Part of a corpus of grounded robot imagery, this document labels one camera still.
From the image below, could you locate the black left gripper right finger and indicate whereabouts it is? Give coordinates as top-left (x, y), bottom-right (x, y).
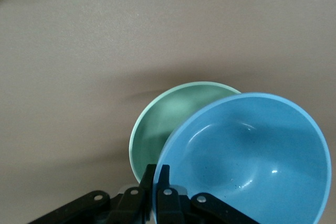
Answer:
top-left (156, 164), bottom-right (260, 224)

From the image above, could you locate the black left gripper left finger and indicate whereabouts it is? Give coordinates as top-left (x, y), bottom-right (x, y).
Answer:
top-left (28, 164), bottom-right (156, 224)

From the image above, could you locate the green bowl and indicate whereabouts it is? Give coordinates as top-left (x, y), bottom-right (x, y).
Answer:
top-left (129, 81), bottom-right (242, 184)

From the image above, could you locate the blue bowl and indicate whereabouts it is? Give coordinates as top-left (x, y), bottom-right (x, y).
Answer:
top-left (152, 92), bottom-right (332, 224)

